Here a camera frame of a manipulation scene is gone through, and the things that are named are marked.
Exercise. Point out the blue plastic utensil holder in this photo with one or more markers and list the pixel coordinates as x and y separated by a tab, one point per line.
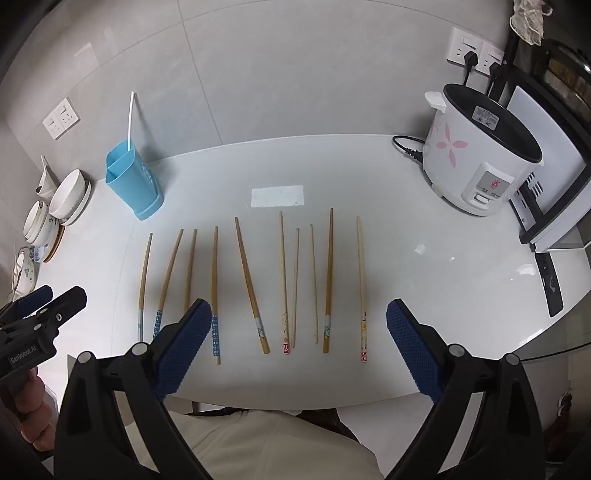
134	184

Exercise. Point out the black power plug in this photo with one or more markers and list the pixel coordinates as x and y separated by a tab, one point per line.
495	69
471	59

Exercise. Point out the round wooden board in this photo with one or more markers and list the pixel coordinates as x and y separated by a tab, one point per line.
55	244

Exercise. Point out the person's beige clothing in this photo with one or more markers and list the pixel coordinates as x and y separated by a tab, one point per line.
258	443

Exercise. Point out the plain white ceramic bowl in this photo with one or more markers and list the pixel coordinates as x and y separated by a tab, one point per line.
67	191

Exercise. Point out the set of wooden chopsticks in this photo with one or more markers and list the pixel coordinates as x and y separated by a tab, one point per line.
328	277

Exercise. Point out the gold rimmed white bowl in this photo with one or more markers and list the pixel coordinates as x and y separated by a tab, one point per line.
38	219

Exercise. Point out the cream lace cloth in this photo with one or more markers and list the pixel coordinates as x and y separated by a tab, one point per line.
526	23

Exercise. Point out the white ribbed plate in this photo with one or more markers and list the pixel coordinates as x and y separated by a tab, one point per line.
83	203

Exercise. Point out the white vented appliance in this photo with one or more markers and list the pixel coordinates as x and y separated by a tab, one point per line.
545	138

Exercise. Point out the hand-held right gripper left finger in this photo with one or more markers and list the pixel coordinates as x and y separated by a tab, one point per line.
184	350

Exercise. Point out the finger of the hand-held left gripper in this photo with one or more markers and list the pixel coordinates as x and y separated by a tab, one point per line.
67	304
37	295

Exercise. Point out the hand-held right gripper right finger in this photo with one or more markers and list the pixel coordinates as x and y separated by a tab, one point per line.
413	350

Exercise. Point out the white floral rice cooker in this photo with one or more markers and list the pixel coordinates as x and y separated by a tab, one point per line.
461	161

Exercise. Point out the white plastic stick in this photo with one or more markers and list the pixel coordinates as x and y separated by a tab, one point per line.
130	120

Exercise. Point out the black plastic bar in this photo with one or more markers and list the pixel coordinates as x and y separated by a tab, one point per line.
551	281

